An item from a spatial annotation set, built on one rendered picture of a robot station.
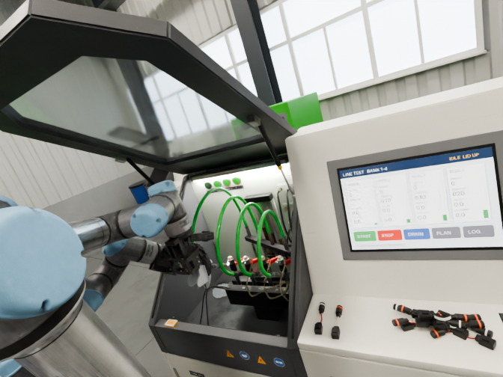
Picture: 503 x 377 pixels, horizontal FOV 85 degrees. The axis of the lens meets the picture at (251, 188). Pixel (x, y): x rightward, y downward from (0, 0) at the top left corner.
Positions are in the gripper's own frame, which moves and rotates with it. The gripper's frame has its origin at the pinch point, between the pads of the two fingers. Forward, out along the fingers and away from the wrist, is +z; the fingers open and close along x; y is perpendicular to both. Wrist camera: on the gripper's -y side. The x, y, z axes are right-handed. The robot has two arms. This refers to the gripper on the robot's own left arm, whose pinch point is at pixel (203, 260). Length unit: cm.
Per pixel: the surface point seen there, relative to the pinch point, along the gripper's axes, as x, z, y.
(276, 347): 21.8, 19.9, 25.4
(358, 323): 45, 31, 15
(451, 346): 67, 36, 18
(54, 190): -642, -27, -192
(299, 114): -93, 158, -229
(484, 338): 74, 38, 16
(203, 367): -19.6, 21.6, 38.5
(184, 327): -18.3, 7.9, 24.2
